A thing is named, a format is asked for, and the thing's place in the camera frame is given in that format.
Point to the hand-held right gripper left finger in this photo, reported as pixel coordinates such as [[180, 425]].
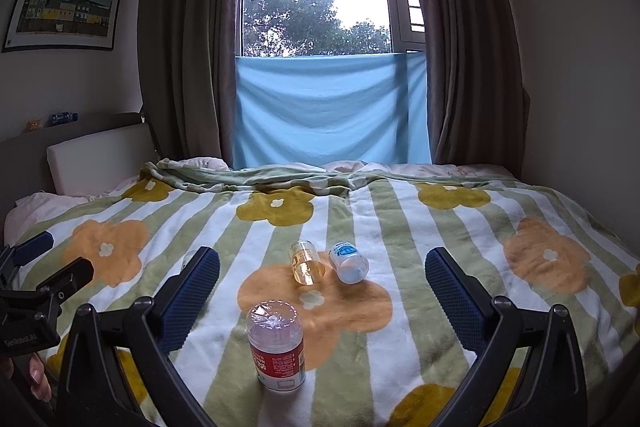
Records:
[[192, 294]]

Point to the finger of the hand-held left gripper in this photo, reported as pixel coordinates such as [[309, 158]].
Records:
[[32, 246], [70, 278]]

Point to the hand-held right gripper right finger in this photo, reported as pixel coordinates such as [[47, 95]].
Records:
[[454, 294]]

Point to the clear amber-tinted cup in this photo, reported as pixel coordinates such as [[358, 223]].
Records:
[[305, 264]]

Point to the clear plastic cup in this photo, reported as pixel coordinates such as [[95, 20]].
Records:
[[189, 258]]

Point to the person's left hand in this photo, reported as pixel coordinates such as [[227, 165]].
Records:
[[39, 374]]

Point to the floral striped blanket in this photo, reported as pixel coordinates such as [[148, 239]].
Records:
[[400, 232]]

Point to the grey bed headboard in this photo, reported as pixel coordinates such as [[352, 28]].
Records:
[[20, 157]]

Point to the clear red-label plastic bottle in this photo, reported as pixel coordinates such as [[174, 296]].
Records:
[[276, 347]]

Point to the small blue-label plastic bottle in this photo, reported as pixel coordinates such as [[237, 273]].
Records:
[[348, 263]]

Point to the white headboard cushion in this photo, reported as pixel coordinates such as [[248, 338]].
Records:
[[100, 157]]

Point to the small orange figurine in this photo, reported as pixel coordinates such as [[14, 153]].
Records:
[[34, 125]]

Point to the small blue packet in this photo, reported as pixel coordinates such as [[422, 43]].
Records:
[[63, 117]]

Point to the light blue cloth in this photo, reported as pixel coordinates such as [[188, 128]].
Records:
[[330, 112]]

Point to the framed houses picture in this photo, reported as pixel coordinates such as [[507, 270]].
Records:
[[65, 2]]

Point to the brown curtain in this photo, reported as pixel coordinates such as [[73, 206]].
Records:
[[470, 47], [190, 37]]

